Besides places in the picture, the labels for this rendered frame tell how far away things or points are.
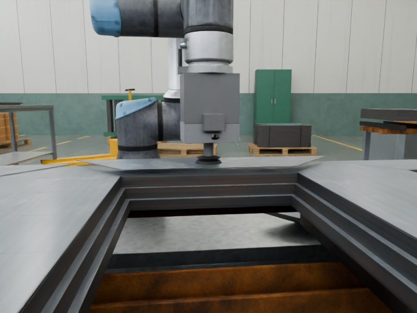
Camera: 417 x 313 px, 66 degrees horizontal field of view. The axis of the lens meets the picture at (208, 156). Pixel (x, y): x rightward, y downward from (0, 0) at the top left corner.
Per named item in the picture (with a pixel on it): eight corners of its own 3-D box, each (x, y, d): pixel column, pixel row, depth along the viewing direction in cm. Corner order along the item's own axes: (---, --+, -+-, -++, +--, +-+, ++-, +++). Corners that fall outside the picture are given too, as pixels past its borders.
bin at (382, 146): (419, 167, 491) (424, 130, 482) (397, 169, 479) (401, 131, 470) (387, 161, 550) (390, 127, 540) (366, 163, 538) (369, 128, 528)
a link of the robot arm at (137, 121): (118, 141, 101) (116, 97, 98) (162, 140, 103) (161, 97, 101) (114, 147, 89) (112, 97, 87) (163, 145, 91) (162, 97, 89)
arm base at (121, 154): (116, 171, 104) (115, 140, 102) (164, 169, 106) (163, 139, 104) (109, 183, 89) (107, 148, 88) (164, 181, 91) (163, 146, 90)
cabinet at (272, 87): (255, 136, 955) (257, 69, 924) (253, 135, 1003) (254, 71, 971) (289, 136, 954) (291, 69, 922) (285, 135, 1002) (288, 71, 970)
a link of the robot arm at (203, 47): (239, 31, 46) (182, 29, 45) (239, 65, 47) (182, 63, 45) (226, 41, 53) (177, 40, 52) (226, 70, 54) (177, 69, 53)
